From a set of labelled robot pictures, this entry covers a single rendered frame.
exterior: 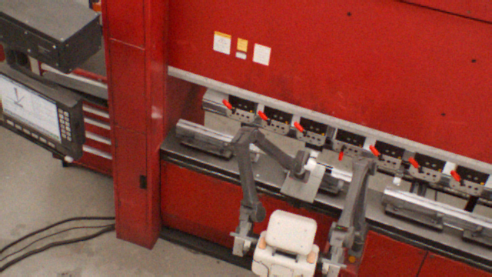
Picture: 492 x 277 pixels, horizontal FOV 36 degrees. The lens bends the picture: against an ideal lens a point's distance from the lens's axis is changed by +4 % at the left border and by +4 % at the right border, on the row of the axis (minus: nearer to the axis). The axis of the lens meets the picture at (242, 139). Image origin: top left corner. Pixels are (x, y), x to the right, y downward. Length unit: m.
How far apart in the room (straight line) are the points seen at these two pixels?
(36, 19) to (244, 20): 0.94
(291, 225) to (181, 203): 1.36
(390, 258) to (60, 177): 2.33
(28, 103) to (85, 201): 1.60
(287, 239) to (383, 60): 0.93
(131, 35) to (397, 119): 1.34
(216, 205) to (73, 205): 1.14
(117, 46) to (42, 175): 1.81
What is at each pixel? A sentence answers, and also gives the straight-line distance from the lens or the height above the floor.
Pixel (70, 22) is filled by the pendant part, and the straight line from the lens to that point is 3.28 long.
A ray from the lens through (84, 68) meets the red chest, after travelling 4.53.
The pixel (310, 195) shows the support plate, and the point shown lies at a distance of 3.87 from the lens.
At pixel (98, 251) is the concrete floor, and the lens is 4.83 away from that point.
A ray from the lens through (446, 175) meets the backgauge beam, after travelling 4.22.
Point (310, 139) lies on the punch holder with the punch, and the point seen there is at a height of 1.20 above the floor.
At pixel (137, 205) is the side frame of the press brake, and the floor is 0.42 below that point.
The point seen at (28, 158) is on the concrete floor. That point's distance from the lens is 5.39.
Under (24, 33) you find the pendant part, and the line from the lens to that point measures 3.34.
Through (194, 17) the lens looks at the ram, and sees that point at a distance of 3.63.
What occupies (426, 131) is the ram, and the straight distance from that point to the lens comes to 3.66.
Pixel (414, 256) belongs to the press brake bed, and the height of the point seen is 0.69.
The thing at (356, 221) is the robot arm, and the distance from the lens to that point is 3.66.
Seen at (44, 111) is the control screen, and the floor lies 1.47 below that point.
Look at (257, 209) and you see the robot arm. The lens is 3.39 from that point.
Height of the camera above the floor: 3.93
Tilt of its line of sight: 46 degrees down
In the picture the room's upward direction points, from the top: 7 degrees clockwise
